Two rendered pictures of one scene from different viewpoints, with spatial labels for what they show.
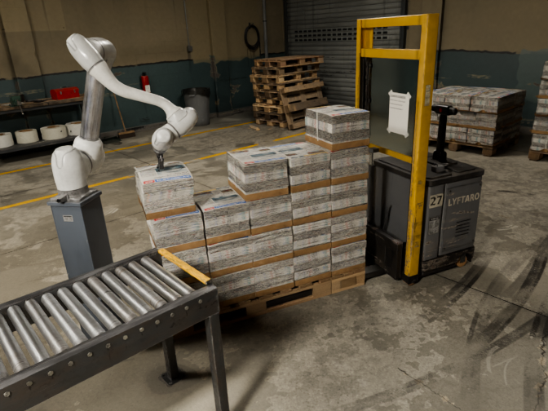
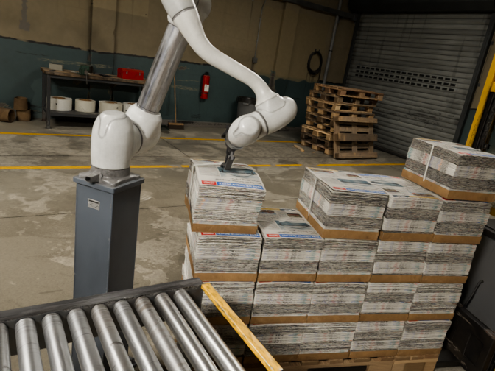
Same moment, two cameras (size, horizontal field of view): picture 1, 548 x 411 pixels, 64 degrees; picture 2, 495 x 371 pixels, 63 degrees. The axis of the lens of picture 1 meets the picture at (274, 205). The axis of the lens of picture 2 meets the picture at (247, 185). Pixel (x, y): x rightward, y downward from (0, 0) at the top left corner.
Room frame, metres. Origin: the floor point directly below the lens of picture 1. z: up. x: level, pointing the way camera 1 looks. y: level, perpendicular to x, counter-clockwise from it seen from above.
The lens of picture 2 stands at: (0.78, 0.36, 1.56)
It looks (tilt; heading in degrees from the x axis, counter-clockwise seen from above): 17 degrees down; 6
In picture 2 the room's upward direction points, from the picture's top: 9 degrees clockwise
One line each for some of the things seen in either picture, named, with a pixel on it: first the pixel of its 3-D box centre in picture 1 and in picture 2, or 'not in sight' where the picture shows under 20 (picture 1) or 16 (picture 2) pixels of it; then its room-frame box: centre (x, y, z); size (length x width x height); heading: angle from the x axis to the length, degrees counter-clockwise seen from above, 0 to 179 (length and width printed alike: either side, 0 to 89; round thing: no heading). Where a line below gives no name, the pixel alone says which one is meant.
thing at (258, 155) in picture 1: (255, 155); (343, 179); (2.76, 0.10, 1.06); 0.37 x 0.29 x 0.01; 21
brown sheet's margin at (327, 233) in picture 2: (257, 185); (334, 218); (2.75, 0.10, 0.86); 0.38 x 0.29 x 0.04; 21
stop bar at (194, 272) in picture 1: (183, 265); (237, 323); (1.81, 0.43, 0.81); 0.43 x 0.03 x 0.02; 41
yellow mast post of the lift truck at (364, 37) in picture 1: (361, 139); (461, 189); (3.45, -0.72, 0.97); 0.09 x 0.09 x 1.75; 22
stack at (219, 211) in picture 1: (243, 250); (294, 294); (2.70, 0.22, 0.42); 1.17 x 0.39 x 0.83; 112
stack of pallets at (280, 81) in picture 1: (287, 90); (339, 119); (9.47, -0.41, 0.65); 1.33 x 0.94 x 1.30; 135
